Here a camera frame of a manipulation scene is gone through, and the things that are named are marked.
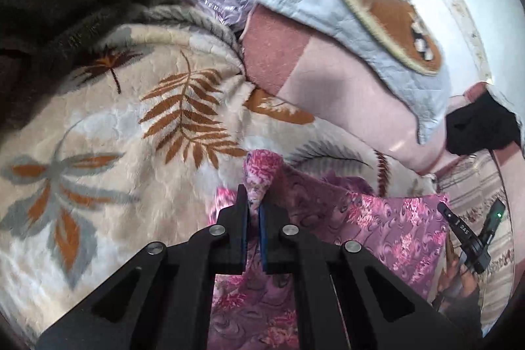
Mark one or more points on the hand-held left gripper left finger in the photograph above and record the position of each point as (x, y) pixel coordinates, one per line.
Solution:
(242, 235)

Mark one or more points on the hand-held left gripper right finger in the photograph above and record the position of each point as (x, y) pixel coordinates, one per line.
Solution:
(263, 239)

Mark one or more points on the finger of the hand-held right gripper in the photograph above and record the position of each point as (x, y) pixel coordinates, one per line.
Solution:
(463, 231)

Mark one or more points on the purple floral garment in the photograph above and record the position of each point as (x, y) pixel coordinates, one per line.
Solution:
(389, 235)

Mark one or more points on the striped floral cushion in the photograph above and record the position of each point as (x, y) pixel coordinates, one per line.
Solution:
(498, 276)

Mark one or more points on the black cloth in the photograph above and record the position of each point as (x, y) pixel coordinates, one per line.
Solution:
(480, 124)

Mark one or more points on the leaf print fleece blanket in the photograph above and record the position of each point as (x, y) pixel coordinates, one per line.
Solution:
(123, 128)

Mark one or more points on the pink bed sheet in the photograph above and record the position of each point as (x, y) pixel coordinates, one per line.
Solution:
(336, 87)

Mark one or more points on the lilac satin cloth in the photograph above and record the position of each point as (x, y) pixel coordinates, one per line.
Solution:
(221, 9)

